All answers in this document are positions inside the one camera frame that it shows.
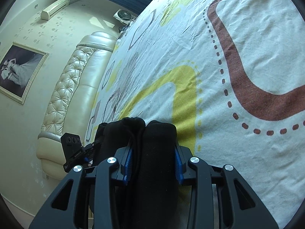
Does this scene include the black pants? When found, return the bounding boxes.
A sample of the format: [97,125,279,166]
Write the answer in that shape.
[93,117,178,228]

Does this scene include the cream tufted leather headboard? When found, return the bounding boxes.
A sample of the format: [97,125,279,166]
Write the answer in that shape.
[36,31,117,180]

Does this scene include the framed wedding photo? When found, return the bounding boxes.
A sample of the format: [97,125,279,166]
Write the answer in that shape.
[1,42,49,104]

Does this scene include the small white desk fan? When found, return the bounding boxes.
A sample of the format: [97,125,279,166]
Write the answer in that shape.
[113,9,136,25]

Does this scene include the patterned white bed sheet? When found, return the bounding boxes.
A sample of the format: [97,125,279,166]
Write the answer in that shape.
[85,0,304,228]

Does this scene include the white wall air conditioner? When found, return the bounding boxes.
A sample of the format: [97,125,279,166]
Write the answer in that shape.
[40,0,70,21]

